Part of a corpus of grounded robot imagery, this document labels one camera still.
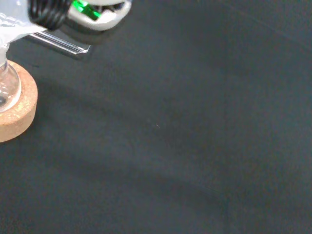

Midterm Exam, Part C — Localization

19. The cork ring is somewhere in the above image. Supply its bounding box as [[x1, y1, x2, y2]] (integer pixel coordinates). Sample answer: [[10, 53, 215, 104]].
[[0, 60, 39, 143]]

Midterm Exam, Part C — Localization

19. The clear plastic funnel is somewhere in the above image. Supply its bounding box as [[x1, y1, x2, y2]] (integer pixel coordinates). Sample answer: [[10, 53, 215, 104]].
[[0, 0, 47, 64]]

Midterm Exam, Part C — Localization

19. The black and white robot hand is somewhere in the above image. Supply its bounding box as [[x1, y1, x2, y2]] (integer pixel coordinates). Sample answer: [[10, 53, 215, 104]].
[[27, 0, 134, 32]]

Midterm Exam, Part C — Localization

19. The small round-bottom glass flask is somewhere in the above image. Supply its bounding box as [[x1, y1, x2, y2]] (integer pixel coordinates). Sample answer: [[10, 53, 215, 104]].
[[0, 60, 22, 113]]

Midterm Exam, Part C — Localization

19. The black bench cloth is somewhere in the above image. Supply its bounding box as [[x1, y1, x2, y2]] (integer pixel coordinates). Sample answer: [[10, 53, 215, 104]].
[[0, 0, 312, 234]]

